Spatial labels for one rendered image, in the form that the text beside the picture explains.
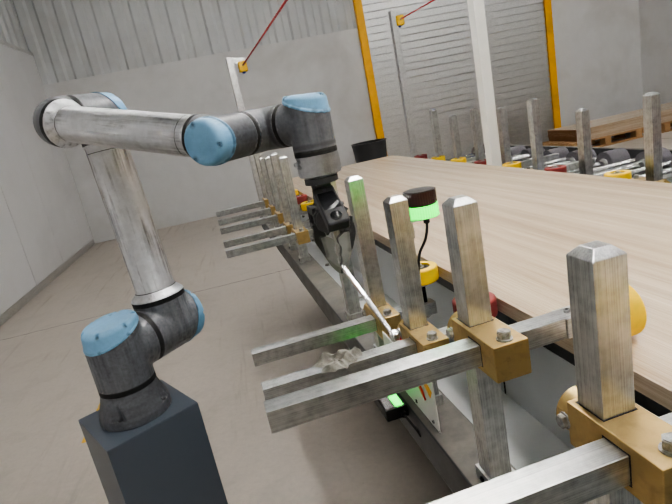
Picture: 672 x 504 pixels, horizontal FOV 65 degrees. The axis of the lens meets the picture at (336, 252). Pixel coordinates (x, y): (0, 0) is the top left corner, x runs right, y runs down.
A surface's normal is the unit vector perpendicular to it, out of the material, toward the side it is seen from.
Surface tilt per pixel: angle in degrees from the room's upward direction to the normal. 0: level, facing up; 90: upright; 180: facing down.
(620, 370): 90
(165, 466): 90
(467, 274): 90
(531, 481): 0
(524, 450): 0
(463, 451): 0
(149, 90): 90
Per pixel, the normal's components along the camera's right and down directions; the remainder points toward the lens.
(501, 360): 0.25, 0.21
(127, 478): 0.66, 0.07
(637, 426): -0.19, -0.95
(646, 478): -0.95, 0.25
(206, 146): -0.44, 0.33
